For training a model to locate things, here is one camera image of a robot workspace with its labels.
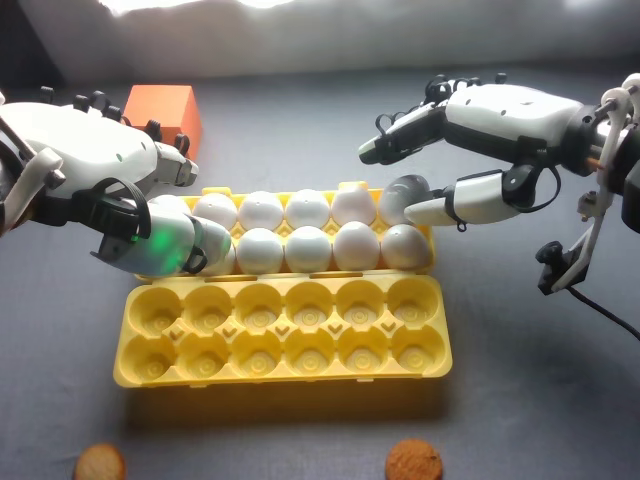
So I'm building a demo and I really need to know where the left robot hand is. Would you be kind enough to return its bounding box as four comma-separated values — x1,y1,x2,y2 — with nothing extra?
0,85,234,278

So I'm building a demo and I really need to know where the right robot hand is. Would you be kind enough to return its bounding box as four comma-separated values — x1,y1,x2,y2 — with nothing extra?
357,73,586,234

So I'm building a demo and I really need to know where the white plastic egg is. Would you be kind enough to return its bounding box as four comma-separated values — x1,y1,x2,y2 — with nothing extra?
283,225,334,274
192,192,239,232
236,190,285,231
197,238,238,276
148,194,194,217
380,224,434,269
380,173,435,227
283,188,331,229
234,227,285,275
329,184,377,226
332,221,380,271

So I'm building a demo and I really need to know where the yellow egg carton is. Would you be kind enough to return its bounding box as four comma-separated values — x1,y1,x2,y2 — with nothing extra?
110,180,454,389

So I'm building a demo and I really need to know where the orange block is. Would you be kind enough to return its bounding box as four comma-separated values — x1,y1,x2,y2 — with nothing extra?
122,84,204,149

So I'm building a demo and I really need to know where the white backdrop sheet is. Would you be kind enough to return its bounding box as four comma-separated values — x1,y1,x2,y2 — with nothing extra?
44,0,640,84

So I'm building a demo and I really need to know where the pale round biscuit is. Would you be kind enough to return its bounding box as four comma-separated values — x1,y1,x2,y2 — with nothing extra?
73,443,127,480

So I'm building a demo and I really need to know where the brown round cookie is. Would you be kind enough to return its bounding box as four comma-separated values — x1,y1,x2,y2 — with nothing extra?
384,438,444,480

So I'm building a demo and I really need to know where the black cable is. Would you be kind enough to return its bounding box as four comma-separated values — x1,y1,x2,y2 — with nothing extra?
569,284,640,342

